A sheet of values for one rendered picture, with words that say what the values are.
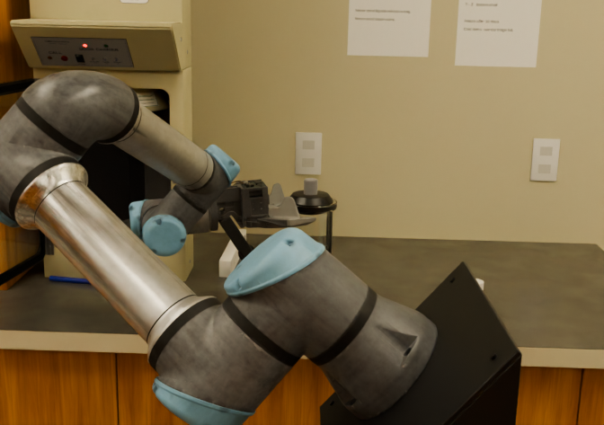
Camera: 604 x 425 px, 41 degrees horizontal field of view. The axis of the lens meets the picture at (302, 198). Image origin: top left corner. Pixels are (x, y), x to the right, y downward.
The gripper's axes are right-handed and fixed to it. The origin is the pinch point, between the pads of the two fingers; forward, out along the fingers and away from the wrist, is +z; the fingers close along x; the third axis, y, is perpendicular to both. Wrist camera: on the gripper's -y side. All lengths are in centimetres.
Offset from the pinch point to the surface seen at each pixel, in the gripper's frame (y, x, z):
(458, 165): -4, 44, 52
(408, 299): -21.5, -0.4, 21.1
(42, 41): 36, 18, -49
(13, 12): 42, 32, -55
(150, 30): 37.4, 9.4, -27.8
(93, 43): 35, 15, -39
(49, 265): -14, 27, -54
